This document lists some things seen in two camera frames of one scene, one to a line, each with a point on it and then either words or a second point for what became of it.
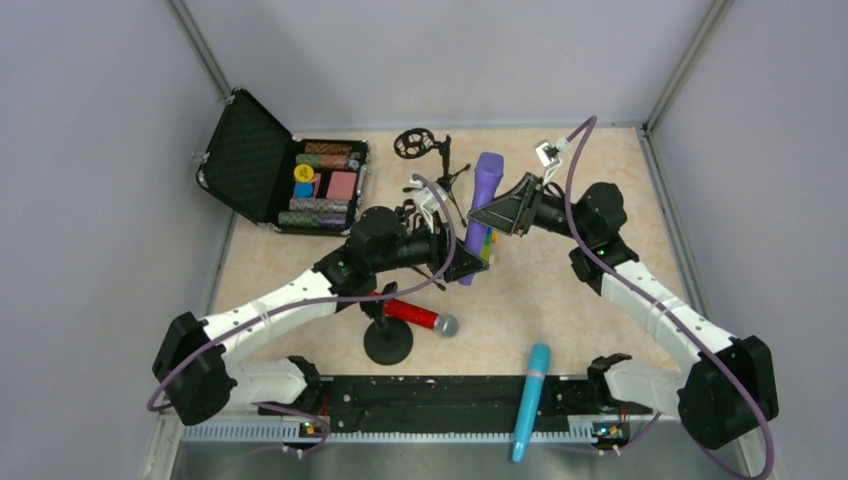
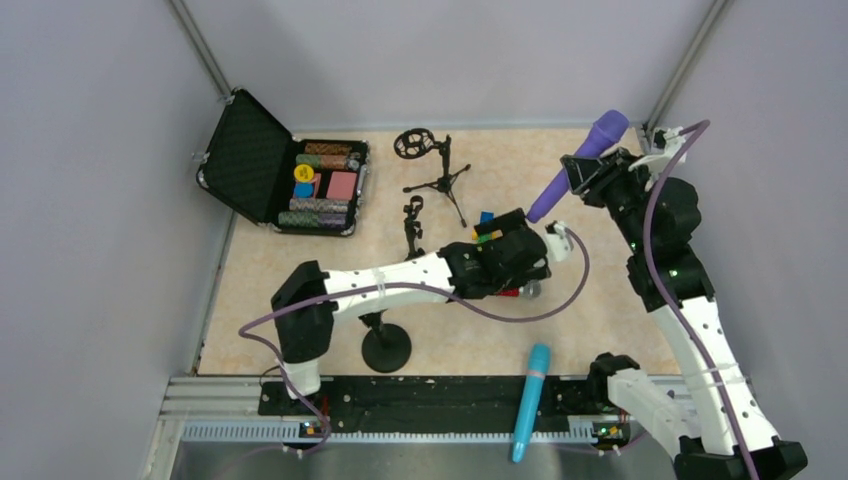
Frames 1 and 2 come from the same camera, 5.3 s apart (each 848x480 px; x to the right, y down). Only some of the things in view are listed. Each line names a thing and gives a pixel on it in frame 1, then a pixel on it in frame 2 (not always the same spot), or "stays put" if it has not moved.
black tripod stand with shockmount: (413, 143) stays put
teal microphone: (538, 360) stays put
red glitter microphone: (444, 325) to (531, 290)
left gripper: (448, 249) to (508, 234)
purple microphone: (488, 171) to (608, 129)
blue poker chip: (303, 190) stays put
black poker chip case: (289, 184) stays put
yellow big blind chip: (303, 172) stays put
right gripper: (525, 204) to (597, 177)
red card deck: (342, 185) stays put
